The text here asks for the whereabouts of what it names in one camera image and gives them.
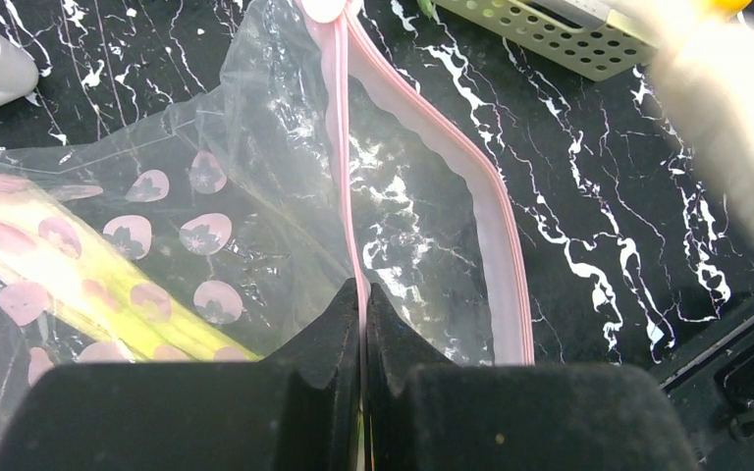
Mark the clear pink zip top bag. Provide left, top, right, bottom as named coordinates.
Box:
left=0, top=1, right=534, bottom=442

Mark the yellow toy lemon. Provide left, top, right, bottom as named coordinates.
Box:
left=705, top=0, right=752, bottom=18

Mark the green perforated plastic basket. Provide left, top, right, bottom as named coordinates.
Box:
left=435, top=0, right=656, bottom=81

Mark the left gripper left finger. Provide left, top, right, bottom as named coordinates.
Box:
left=0, top=280, right=359, bottom=470

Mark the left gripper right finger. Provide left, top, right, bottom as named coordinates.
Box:
left=365, top=285, right=697, bottom=470

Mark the toy celery stalk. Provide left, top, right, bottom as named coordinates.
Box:
left=0, top=174, right=258, bottom=361

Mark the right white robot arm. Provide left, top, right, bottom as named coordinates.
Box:
left=620, top=1, right=754, bottom=246

